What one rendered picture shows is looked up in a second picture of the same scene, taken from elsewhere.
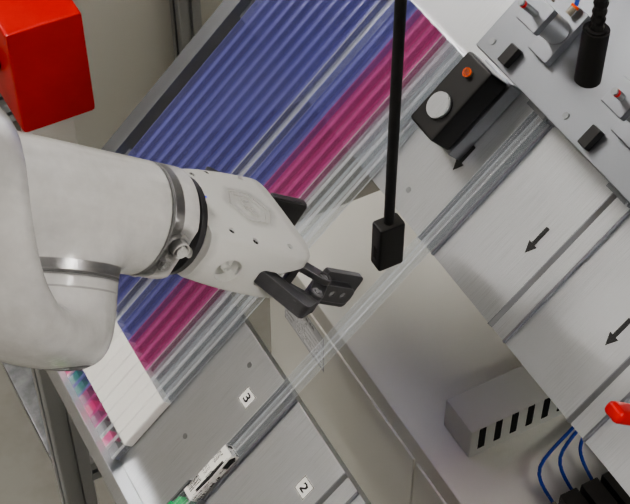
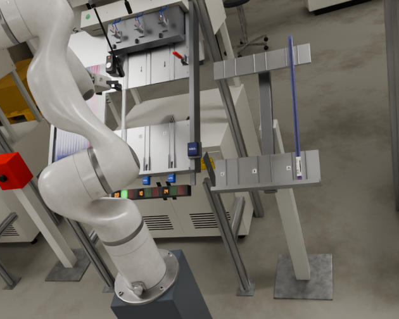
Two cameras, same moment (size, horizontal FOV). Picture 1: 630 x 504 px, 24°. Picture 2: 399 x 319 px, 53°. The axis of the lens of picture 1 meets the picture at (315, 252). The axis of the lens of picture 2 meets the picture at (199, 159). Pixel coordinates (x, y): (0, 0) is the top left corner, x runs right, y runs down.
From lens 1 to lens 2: 1.02 m
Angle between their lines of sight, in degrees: 33
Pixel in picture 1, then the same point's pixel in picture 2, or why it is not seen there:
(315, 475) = (140, 132)
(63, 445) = (83, 235)
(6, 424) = (61, 287)
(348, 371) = not seen: hidden behind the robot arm
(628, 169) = (145, 38)
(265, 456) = (129, 141)
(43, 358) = (87, 80)
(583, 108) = (131, 40)
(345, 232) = not seen: hidden behind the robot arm
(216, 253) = (97, 76)
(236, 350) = not seen: hidden behind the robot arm
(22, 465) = (72, 287)
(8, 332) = (80, 71)
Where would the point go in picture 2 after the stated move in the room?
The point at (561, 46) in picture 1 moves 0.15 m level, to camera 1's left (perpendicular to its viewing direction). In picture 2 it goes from (120, 37) to (92, 52)
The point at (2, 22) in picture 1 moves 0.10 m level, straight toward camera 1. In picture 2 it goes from (2, 162) to (14, 163)
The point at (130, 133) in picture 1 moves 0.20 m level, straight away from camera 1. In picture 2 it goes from (53, 135) to (29, 133)
